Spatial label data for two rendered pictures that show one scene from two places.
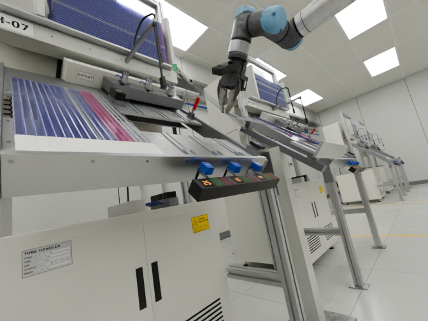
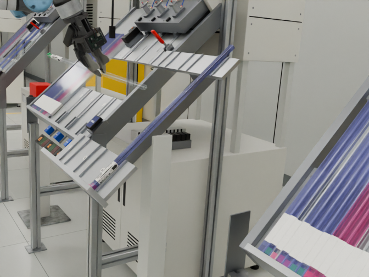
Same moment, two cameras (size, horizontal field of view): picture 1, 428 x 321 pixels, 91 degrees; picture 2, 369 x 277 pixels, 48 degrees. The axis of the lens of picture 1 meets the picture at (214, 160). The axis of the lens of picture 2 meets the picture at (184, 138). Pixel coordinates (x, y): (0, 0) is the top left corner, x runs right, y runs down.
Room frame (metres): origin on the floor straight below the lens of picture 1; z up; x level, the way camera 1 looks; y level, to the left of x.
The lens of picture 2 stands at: (1.31, -1.40, 1.07)
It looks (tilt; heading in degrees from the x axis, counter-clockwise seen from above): 13 degrees down; 101
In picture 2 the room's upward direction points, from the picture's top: 4 degrees clockwise
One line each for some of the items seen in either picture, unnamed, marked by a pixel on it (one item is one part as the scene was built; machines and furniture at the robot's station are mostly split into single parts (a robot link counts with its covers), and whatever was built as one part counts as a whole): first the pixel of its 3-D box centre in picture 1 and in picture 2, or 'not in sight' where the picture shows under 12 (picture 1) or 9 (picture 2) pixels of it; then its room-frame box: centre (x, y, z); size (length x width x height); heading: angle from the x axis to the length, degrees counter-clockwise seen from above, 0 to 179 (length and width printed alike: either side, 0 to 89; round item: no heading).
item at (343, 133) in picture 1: (352, 157); not in sight; (4.54, -2.97, 0.95); 1.36 x 0.82 x 1.90; 46
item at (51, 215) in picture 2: not in sight; (43, 153); (0.11, 0.68, 0.39); 0.24 x 0.24 x 0.78; 46
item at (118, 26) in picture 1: (113, 31); not in sight; (0.91, 0.38, 1.52); 0.51 x 0.13 x 0.27; 136
